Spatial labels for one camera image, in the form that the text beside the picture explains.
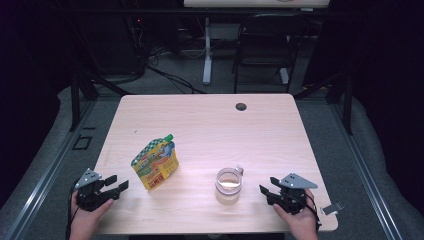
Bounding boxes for black floor cables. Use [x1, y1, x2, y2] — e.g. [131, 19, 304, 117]
[146, 64, 206, 95]

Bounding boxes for black metal stand frame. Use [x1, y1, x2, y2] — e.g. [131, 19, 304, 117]
[293, 71, 354, 136]
[68, 71, 132, 132]

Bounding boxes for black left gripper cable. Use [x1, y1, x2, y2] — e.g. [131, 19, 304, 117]
[65, 187, 82, 236]

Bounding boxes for person's left hand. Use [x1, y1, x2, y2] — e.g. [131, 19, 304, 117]
[69, 191, 115, 233]

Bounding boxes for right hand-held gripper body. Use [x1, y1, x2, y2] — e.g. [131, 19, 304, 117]
[269, 172, 319, 215]

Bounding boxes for colourful snack pouch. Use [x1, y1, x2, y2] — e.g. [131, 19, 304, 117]
[130, 133, 180, 191]

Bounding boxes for grey tape strip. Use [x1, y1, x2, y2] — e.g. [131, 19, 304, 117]
[320, 201, 344, 216]

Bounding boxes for aluminium floor rail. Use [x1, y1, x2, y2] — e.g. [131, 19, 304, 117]
[329, 99, 404, 240]
[9, 99, 98, 240]

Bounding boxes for white-legged background desk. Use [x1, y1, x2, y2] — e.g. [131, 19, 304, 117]
[183, 0, 330, 86]

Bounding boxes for person's right hand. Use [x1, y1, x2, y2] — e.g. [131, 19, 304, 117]
[272, 188, 320, 234]

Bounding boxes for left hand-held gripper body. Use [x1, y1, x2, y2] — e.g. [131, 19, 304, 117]
[74, 168, 118, 212]

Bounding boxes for dark equipment cabinet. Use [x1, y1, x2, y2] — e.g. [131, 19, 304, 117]
[71, 14, 148, 76]

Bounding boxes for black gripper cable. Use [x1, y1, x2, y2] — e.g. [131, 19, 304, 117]
[304, 192, 322, 232]
[65, 187, 82, 236]

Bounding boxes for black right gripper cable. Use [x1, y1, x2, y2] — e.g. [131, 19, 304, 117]
[304, 192, 322, 232]

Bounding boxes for black chair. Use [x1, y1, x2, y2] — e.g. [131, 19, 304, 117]
[232, 13, 309, 94]

